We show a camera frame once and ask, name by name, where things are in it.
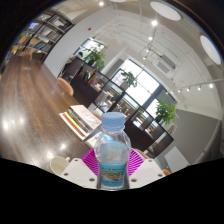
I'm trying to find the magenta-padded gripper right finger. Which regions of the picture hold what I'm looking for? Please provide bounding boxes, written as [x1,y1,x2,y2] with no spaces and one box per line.
[128,148,166,190]

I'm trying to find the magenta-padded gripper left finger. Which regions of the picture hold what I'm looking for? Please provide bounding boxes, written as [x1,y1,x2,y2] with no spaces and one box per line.
[60,148,101,190]

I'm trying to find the clear water bottle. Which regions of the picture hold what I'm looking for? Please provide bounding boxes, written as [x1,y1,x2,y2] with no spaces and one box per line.
[93,111,133,191]

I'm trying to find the stack of books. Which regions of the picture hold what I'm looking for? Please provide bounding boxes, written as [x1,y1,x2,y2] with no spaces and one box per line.
[58,104,103,141]

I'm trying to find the large leafy potted plant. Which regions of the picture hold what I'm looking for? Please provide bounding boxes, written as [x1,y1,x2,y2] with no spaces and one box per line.
[154,99,178,126]

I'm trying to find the black cube shelf unit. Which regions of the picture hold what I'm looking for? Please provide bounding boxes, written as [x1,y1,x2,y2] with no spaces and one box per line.
[61,56,176,159]

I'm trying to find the orange chairs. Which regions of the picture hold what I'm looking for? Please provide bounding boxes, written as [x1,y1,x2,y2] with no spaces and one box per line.
[18,49,173,177]

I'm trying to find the small potted plant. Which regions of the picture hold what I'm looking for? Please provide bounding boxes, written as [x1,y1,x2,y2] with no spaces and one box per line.
[120,70,138,89]

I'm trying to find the ceiling air conditioner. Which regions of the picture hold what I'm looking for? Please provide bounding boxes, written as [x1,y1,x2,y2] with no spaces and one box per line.
[153,56,178,78]

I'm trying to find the bushy potted plant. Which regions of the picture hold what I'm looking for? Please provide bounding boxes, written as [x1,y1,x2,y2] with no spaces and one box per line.
[83,43,107,71]

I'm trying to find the person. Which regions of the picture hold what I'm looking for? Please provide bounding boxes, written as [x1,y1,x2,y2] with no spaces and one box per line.
[74,51,84,63]

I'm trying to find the ceiling track spotlights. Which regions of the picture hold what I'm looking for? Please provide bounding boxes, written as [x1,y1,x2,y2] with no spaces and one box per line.
[98,0,216,94]

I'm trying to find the round ceiling light panels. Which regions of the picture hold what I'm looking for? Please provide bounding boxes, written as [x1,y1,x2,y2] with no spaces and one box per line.
[109,0,223,66]

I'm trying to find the white wall radiator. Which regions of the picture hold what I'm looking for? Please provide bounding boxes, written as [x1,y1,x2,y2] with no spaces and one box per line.
[163,146,190,173]

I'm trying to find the tall wall bookshelf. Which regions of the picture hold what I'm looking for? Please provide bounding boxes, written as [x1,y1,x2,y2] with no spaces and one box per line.
[6,9,74,63]

